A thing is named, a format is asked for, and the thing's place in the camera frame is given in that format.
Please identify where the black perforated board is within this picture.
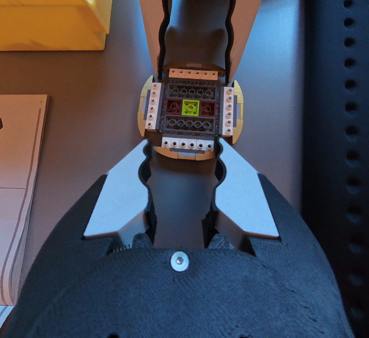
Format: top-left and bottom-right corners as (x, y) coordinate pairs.
(301, 0), (369, 338)

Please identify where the toy instruction booklet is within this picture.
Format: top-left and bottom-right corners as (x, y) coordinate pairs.
(0, 94), (49, 306)

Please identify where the yellow plastic bin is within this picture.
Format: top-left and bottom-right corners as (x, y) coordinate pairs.
(0, 0), (118, 51)

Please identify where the round toy pot build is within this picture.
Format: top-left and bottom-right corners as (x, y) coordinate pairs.
(139, 62), (244, 161)

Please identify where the grey desk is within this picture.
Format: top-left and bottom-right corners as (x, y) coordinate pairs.
(0, 0), (306, 310)

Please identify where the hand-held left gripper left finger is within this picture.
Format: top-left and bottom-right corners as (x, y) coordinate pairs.
(83, 139), (158, 247)

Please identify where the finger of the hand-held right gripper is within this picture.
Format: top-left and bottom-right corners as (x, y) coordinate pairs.
(134, 0), (174, 81)
(223, 0), (273, 83)

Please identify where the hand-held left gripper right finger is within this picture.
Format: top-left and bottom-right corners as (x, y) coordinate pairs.
(203, 137), (282, 251)

